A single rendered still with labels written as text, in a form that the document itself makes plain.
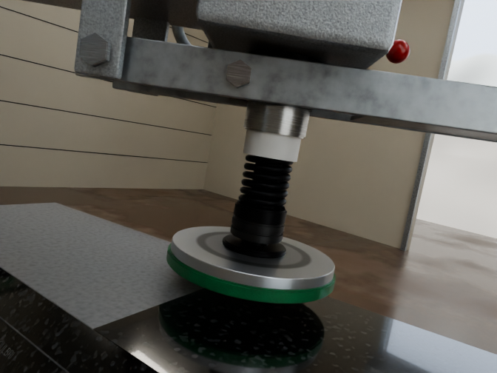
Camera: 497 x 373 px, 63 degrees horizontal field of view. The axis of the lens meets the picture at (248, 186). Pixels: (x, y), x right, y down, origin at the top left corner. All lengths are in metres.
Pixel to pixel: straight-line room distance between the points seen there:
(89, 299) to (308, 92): 0.33
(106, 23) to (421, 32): 5.43
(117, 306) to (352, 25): 0.37
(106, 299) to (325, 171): 5.55
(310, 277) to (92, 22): 0.36
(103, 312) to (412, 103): 0.39
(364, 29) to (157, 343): 0.35
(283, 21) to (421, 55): 5.30
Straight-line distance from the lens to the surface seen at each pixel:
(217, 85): 0.47
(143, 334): 0.42
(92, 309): 0.46
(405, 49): 0.62
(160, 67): 0.48
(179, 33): 0.70
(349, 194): 5.77
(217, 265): 0.45
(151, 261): 0.61
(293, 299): 0.46
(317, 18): 0.43
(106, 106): 6.04
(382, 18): 0.44
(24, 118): 5.58
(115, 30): 0.48
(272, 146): 0.48
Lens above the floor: 1.05
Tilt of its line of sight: 7 degrees down
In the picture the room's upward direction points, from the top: 10 degrees clockwise
